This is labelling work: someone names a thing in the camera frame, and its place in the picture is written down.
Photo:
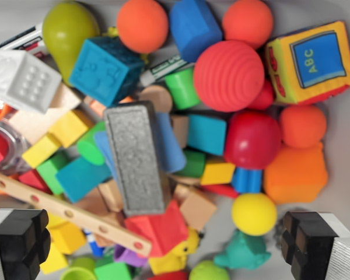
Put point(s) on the teal rubber cube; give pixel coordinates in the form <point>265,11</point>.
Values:
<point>103,73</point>

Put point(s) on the blue ridged cylinder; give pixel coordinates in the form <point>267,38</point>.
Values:
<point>247,181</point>

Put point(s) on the white marker green label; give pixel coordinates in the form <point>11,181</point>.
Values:
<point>163,68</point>

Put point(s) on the natural wooden cylinder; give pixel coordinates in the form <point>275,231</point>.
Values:
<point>159,97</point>

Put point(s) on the red ribbed rubber ball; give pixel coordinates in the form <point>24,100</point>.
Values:
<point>229,76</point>

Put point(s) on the flat red wooden piece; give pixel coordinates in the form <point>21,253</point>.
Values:
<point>221,191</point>

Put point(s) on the olive green plastic pear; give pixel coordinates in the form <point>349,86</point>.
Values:
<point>65,32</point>

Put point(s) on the white rubber cube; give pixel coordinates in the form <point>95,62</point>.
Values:
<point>20,80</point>

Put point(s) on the purple plastic piece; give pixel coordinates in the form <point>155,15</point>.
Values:
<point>128,256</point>

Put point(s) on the small red ball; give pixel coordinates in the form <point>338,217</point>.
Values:
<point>264,97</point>

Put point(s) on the clear jar red content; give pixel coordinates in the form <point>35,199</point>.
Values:
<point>6,148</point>

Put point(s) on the blue foam cylinder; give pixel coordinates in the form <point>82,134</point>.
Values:
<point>170,146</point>

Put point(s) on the blue foam block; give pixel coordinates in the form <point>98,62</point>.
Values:
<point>194,29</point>

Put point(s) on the teal wooden block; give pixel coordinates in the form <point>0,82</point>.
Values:
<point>206,134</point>
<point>81,179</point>

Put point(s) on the teal rubber animal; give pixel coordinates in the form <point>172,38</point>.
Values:
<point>242,252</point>

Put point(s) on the blue white marker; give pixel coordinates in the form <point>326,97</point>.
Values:
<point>94,246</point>

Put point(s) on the yellow rubber duck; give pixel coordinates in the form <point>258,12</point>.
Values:
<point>175,256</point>

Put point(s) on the green wooden block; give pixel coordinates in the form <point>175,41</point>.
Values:
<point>112,272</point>
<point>192,164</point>
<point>48,172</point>

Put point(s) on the green wooden cylinder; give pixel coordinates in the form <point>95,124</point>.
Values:
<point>90,148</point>
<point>182,89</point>

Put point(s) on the wooden strip with holes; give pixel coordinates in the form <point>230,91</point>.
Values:
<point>49,205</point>

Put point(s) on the flat blue foam piece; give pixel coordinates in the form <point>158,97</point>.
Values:
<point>105,148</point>

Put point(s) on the yellow wooden block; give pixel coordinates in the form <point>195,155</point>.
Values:
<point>68,237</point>
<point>70,128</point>
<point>217,172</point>
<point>41,153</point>

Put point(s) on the red plastic apple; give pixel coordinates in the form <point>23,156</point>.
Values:
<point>252,140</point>

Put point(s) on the white black marker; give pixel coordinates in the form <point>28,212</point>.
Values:
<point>20,41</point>

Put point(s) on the yellow ball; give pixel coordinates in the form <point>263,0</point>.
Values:
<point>254,214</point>

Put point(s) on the tan wooden block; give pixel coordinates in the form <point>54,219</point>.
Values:
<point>196,210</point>

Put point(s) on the red wooden block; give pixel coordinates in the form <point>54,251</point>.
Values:
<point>160,230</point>
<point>33,181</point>

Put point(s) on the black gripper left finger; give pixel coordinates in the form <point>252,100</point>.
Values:
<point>20,245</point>

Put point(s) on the small orange foam ball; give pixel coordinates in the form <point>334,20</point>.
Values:
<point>303,126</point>

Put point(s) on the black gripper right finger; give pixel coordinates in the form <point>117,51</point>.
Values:
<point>315,248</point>

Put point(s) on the lime green cup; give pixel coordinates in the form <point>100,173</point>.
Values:
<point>77,271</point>

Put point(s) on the orange foam block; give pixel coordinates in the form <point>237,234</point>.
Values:
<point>294,175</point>

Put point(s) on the grey foam block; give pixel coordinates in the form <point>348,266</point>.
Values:
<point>135,160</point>

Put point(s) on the fabric ABC cube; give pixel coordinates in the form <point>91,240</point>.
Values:
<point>315,62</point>

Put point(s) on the small natural wooden block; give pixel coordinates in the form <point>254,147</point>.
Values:
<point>180,129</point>

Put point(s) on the large natural wooden block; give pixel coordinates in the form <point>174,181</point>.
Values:
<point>32,124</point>

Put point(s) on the lime green ball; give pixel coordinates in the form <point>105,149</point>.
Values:
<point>208,272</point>

